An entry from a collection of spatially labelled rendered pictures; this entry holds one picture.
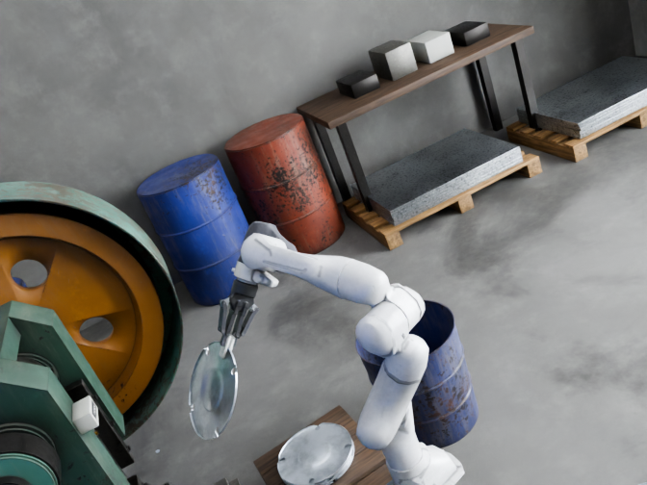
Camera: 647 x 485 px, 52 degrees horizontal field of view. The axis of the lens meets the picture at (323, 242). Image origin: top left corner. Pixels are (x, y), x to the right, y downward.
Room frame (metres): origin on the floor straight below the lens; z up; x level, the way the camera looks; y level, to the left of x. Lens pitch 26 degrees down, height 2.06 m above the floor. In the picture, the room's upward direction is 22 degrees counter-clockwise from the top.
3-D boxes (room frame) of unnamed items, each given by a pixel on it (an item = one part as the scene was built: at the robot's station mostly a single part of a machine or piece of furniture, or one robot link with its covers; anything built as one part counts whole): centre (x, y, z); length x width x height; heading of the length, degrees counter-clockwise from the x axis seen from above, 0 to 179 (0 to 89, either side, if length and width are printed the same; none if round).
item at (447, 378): (2.24, -0.17, 0.24); 0.42 x 0.42 x 0.48
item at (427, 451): (1.51, -0.02, 0.52); 0.22 x 0.19 x 0.14; 110
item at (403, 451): (1.52, 0.00, 0.71); 0.18 x 0.11 x 0.25; 145
